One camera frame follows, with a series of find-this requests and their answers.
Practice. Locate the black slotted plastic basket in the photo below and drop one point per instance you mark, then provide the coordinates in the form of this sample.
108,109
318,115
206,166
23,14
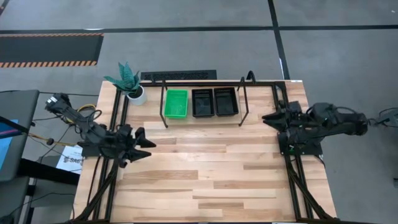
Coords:
203,104
226,102

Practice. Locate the green slotted plastic basket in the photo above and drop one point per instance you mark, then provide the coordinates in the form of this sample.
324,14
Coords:
176,104

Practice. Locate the black curved bracket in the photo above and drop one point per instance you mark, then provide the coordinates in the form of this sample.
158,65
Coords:
251,76

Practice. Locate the blue laptop screen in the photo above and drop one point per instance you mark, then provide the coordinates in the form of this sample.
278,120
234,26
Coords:
4,146

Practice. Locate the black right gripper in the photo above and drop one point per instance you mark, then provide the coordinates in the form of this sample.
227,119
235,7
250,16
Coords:
294,119

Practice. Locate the hazard striped black floor mat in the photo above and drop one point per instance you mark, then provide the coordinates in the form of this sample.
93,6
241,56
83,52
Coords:
49,49

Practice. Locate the black metal wood shelf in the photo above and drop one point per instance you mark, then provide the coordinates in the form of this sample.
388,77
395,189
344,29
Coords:
205,121

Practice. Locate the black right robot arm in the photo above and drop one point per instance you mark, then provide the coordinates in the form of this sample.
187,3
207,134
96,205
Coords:
335,121

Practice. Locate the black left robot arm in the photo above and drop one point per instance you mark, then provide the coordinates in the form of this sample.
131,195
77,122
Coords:
81,124

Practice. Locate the white printed paper sheet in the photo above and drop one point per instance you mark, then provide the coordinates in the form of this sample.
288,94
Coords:
72,158

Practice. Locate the white round plant pot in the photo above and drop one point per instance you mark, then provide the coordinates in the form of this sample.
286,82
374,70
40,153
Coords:
139,99

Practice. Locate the black aluminium rig frame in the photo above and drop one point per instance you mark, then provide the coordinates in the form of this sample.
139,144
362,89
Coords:
293,186

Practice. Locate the grey side table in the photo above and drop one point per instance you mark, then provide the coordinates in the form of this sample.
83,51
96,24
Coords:
18,105

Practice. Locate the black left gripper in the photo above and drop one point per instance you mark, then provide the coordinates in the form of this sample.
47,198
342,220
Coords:
124,143

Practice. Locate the black perforated floor mat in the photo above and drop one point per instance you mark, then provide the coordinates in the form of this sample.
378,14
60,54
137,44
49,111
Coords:
178,75

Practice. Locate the green artificial snake plant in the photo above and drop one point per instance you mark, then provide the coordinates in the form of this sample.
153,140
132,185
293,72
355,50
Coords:
126,79

